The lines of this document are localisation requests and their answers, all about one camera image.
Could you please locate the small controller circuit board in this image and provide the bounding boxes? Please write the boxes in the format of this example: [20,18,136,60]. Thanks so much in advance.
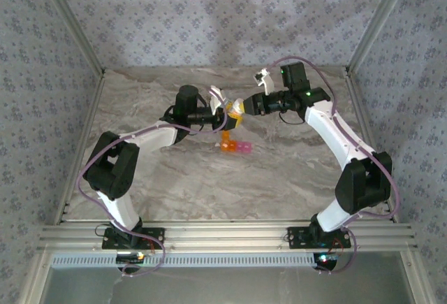
[115,252,147,266]
[313,252,339,270]

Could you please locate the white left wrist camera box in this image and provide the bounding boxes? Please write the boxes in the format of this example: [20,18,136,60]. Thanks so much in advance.
[208,85,230,109]

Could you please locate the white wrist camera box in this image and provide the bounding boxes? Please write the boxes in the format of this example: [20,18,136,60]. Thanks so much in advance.
[208,85,230,109]
[254,68,276,95]

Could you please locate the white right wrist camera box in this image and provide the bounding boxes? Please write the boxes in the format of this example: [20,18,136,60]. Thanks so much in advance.
[254,68,276,95]

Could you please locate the aluminium table side rail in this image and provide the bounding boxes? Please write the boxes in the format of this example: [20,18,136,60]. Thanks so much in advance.
[344,69,400,223]
[54,71,105,226]

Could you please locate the aluminium rail beam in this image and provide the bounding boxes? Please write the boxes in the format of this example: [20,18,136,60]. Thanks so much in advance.
[37,220,419,252]

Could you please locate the aluminium frame post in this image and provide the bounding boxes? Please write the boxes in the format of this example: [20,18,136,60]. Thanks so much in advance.
[34,0,106,76]
[344,0,418,74]

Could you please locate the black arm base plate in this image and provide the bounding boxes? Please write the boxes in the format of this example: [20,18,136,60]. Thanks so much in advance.
[286,226,352,251]
[101,227,166,251]

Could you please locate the grey slotted cable duct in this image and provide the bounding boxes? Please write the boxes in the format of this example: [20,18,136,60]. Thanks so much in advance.
[50,252,317,269]

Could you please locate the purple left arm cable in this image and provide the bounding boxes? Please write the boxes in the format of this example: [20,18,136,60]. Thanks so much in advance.
[77,87,231,277]

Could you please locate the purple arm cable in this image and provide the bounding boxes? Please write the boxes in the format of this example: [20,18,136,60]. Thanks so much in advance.
[77,87,231,277]
[270,55,401,276]

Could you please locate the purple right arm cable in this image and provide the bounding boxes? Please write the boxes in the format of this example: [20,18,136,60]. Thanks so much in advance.
[270,55,401,276]

